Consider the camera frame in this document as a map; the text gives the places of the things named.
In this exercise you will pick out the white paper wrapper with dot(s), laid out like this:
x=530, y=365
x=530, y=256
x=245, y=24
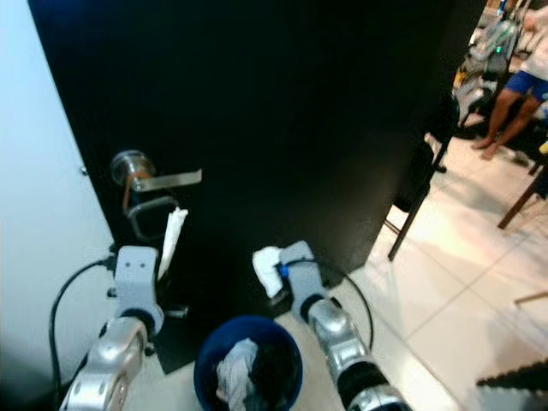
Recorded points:
x=173, y=235

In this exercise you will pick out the white tissue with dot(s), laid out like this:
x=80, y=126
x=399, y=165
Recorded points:
x=267, y=267

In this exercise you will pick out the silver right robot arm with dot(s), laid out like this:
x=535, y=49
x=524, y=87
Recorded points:
x=342, y=342

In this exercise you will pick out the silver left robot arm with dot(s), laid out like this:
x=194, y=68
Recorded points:
x=111, y=364

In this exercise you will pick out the black metal loop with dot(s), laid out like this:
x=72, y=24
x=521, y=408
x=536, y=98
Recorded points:
x=134, y=221

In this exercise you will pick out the blue round trash bin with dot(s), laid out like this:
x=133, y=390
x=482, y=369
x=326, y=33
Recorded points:
x=205, y=364

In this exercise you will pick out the black door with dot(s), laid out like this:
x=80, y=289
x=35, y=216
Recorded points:
x=265, y=103

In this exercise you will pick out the white crumpled rubbish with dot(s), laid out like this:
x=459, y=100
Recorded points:
x=237, y=372

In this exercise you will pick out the black chair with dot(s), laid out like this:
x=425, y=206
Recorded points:
x=441, y=128

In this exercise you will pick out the grey machine with green light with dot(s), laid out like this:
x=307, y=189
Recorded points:
x=497, y=47

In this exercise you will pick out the brown wooden chair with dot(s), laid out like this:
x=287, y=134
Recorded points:
x=522, y=201

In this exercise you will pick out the person in blue shorts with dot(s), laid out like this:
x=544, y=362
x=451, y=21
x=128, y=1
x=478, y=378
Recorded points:
x=527, y=84

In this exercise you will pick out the black ridged mat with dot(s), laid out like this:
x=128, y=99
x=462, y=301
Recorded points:
x=518, y=385

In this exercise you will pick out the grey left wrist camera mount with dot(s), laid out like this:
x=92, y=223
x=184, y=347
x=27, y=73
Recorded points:
x=139, y=282

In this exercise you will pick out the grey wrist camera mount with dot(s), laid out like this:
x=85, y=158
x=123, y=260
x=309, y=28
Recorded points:
x=139, y=282
x=301, y=278

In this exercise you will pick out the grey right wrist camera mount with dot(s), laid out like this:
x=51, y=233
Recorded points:
x=301, y=278

